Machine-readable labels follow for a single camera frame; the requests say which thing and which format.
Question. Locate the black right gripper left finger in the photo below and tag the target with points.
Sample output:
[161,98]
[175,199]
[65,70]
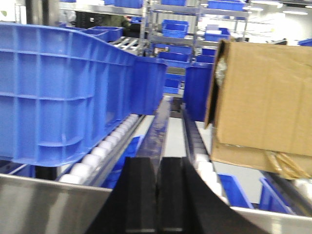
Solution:
[131,206]

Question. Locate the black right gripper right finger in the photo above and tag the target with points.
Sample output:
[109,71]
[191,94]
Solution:
[186,205]

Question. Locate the blue bin behind cardboard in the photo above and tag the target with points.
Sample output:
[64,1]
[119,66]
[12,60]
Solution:
[197,85]

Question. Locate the blue target bin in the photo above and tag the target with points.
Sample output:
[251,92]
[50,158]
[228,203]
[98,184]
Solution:
[62,91]

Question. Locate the blue bin on far rack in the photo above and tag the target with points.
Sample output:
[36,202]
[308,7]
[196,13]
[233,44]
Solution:
[174,28]

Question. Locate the white roller track right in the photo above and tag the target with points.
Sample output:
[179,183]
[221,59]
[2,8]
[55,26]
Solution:
[202,142]

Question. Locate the white roller track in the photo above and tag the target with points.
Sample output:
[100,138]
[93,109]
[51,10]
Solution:
[95,166]
[202,142]

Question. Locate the white roller track left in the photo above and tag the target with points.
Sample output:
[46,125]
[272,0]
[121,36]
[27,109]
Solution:
[95,166]

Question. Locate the brown cardboard box on rollers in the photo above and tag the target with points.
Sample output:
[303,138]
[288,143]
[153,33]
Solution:
[260,107]

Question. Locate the steel centre rail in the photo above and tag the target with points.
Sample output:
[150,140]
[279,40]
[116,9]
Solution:
[154,141]

